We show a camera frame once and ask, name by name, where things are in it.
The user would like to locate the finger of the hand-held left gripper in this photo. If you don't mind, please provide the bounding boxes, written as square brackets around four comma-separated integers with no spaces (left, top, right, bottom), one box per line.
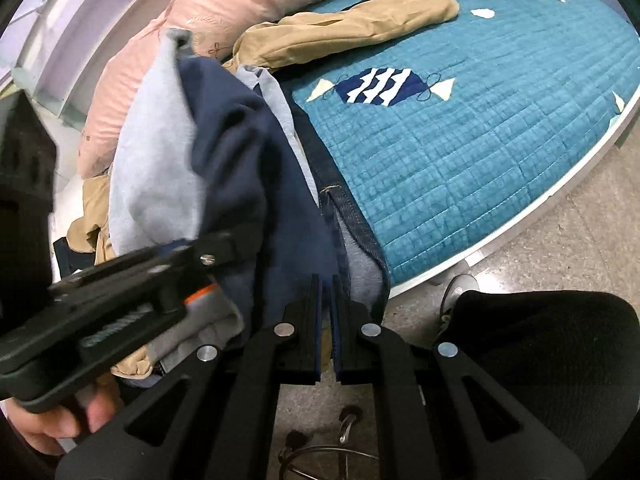
[77,300,188,367]
[47,230,243,306]

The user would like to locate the grey-blue jacket with navy sleeves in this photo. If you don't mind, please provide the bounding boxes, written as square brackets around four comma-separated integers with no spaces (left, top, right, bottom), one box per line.
[107,27,351,391]

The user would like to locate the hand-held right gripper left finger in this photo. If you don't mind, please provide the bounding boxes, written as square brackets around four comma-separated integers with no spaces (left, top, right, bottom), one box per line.
[55,274,321,480]

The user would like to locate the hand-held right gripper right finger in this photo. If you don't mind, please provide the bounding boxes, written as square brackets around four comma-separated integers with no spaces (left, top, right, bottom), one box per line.
[331,275,587,480]

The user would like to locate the tan pants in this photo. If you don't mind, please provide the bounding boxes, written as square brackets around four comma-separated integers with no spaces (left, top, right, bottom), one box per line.
[67,0,460,381]

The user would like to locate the teal quilted bed mat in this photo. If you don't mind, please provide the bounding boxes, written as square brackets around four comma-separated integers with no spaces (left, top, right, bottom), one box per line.
[272,0,640,286]

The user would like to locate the person's grey shoe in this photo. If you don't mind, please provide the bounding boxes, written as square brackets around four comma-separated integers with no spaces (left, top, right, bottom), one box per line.
[440,274,481,331]

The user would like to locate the person's black trouser leg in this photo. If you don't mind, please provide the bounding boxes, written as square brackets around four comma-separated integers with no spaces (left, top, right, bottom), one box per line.
[440,290,640,480]

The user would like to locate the person's left hand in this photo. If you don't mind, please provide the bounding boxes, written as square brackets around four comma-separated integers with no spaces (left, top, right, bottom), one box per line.
[7,385,123,456]

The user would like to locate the lavender shelf unit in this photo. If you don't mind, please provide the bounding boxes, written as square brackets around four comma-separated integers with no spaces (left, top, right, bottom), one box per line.
[0,0,166,126]

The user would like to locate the dark denim garment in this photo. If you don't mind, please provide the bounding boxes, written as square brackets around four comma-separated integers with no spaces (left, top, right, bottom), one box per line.
[290,102,391,311]

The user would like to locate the pink duvet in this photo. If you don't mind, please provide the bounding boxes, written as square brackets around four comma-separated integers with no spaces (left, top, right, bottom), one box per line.
[77,0,386,178]

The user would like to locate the metal stool base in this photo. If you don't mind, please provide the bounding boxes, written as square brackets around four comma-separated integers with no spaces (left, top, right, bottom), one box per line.
[277,405,386,480]

